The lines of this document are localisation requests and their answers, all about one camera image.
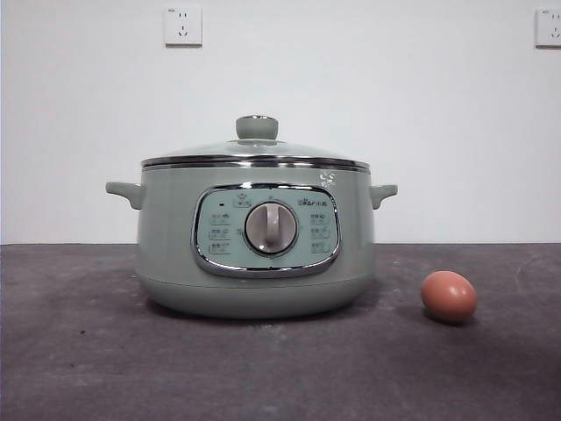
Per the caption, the glass lid with green knob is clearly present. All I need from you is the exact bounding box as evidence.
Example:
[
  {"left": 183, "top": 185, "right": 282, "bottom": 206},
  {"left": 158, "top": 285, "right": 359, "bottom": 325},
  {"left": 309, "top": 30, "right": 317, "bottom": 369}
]
[{"left": 140, "top": 114, "right": 372, "bottom": 170}]

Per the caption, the brown egg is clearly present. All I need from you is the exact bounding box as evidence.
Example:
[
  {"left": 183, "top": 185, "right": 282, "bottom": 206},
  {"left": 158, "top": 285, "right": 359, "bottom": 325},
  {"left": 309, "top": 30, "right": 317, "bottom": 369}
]
[{"left": 420, "top": 270, "right": 478, "bottom": 325}]

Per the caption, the sage green electric pot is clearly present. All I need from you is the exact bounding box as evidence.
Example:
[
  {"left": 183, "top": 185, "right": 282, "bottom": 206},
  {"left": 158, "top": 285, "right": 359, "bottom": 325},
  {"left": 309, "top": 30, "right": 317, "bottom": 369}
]
[{"left": 104, "top": 164, "right": 399, "bottom": 320}]

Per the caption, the white wall socket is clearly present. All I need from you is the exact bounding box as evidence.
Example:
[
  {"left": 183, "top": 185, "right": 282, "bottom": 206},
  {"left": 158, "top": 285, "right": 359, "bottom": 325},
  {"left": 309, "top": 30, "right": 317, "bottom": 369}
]
[
  {"left": 164, "top": 6, "right": 203, "bottom": 48},
  {"left": 534, "top": 8, "right": 561, "bottom": 49}
]

